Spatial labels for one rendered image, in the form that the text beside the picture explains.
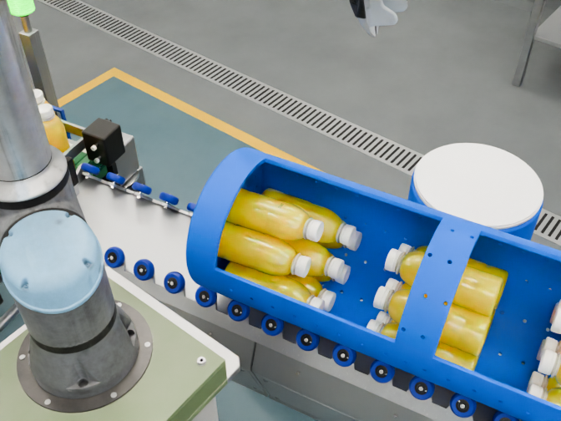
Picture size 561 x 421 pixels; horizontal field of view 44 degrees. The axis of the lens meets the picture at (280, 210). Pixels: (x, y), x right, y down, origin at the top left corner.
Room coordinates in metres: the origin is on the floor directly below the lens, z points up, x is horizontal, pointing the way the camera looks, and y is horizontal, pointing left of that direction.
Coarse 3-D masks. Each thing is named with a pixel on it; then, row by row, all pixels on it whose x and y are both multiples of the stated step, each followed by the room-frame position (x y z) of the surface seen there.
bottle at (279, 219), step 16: (240, 192) 0.95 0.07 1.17; (240, 208) 0.92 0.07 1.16; (256, 208) 0.91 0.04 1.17; (272, 208) 0.90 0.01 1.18; (288, 208) 0.90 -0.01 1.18; (240, 224) 0.91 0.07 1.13; (256, 224) 0.89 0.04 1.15; (272, 224) 0.88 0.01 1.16; (288, 224) 0.87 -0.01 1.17; (304, 224) 0.88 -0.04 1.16; (288, 240) 0.87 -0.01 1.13
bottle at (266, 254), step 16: (224, 240) 0.87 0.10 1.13; (240, 240) 0.87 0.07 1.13; (256, 240) 0.87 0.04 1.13; (272, 240) 0.87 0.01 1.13; (224, 256) 0.86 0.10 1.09; (240, 256) 0.85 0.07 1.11; (256, 256) 0.84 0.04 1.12; (272, 256) 0.83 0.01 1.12; (288, 256) 0.84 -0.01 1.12; (272, 272) 0.82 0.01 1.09; (288, 272) 0.82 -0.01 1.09
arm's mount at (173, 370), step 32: (160, 320) 0.63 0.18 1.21; (0, 352) 0.57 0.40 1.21; (160, 352) 0.57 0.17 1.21; (192, 352) 0.57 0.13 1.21; (0, 384) 0.52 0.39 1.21; (32, 384) 0.52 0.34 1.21; (128, 384) 0.52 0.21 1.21; (160, 384) 0.52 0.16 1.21; (192, 384) 0.52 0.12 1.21; (224, 384) 0.55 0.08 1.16; (0, 416) 0.47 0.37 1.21; (32, 416) 0.47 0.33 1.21; (64, 416) 0.47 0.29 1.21; (96, 416) 0.47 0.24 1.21; (128, 416) 0.47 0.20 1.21; (160, 416) 0.47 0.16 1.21; (192, 416) 0.50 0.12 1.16
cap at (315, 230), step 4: (312, 220) 0.88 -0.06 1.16; (316, 220) 0.89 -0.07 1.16; (312, 224) 0.87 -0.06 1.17; (316, 224) 0.87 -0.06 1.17; (320, 224) 0.87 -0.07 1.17; (308, 228) 0.87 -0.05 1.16; (312, 228) 0.86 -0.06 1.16; (316, 228) 0.86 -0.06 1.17; (320, 228) 0.87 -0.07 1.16; (308, 232) 0.86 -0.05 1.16; (312, 232) 0.86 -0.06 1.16; (316, 232) 0.86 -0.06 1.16; (320, 232) 0.87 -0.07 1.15; (308, 236) 0.86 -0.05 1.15; (312, 236) 0.86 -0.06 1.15; (316, 236) 0.86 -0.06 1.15; (320, 236) 0.87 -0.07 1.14; (312, 240) 0.86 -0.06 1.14; (316, 240) 0.86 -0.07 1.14
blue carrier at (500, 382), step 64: (256, 192) 1.06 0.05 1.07; (320, 192) 1.02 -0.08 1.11; (384, 192) 0.92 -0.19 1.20; (192, 256) 0.84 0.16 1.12; (384, 256) 0.93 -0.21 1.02; (448, 256) 0.74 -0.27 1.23; (512, 256) 0.85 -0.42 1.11; (320, 320) 0.72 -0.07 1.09; (512, 320) 0.79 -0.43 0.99; (448, 384) 0.62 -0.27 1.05; (512, 384) 0.68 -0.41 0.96
